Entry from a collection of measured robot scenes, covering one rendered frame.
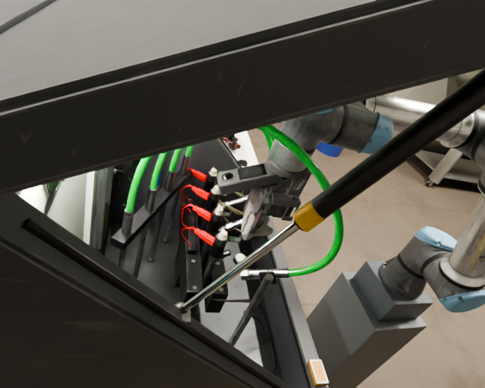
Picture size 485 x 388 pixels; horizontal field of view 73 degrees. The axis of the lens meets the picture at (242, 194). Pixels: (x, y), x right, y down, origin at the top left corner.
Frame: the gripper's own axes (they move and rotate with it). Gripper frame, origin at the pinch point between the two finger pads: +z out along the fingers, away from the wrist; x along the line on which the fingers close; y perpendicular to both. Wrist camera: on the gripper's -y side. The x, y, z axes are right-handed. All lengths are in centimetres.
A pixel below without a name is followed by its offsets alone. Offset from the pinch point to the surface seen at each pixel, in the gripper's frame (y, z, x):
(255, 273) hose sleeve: 0.1, -1.3, -11.7
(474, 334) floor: 226, 113, 43
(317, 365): 19.6, 16.7, -20.9
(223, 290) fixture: -0.7, 14.9, -4.1
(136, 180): -24.0, -11.0, -1.0
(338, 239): 8.7, -16.5, -15.7
